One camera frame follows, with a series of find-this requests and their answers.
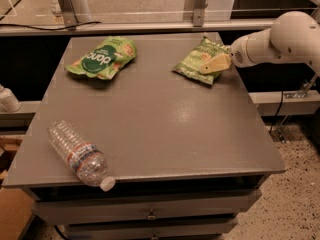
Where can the grey metal rail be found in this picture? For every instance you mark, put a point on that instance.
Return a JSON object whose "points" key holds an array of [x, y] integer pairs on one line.
{"points": [[99, 28]]}

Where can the grey drawer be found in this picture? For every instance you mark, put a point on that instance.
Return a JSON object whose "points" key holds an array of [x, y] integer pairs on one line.
{"points": [[154, 230], [149, 207]]}

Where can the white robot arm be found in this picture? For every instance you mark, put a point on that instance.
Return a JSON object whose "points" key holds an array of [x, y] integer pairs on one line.
{"points": [[294, 37]]}

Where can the grey drawer cabinet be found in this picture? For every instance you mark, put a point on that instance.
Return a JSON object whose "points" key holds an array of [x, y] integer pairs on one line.
{"points": [[160, 132]]}

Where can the green jalapeno chip bag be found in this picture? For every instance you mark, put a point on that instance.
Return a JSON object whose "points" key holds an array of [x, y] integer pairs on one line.
{"points": [[202, 53]]}

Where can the metal bracket post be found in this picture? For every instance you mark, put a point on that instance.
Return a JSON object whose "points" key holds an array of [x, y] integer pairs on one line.
{"points": [[67, 10], [194, 11]]}

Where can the white pipe fitting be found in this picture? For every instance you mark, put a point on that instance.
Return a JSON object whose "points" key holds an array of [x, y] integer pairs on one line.
{"points": [[8, 100]]}

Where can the lower grey drawer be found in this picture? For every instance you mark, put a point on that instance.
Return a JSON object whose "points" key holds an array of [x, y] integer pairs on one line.
{"points": [[154, 230]]}

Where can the left metal bracket post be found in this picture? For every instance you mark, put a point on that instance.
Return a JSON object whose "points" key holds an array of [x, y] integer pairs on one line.
{"points": [[67, 10]]}

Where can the upper grey drawer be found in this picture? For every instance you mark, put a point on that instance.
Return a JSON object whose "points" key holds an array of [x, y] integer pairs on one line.
{"points": [[149, 207]]}

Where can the right metal bracket post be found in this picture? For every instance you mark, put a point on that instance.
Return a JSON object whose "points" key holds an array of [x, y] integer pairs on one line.
{"points": [[194, 11]]}

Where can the clear plastic water bottle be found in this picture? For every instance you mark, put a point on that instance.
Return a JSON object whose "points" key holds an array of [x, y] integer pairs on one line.
{"points": [[82, 156]]}

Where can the green round-logo snack bag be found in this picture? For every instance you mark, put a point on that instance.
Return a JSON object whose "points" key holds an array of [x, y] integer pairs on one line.
{"points": [[106, 59]]}

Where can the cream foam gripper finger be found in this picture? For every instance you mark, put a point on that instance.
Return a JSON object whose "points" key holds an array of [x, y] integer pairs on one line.
{"points": [[218, 63]]}

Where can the cardboard box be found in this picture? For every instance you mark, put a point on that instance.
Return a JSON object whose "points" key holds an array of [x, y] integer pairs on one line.
{"points": [[15, 213]]}

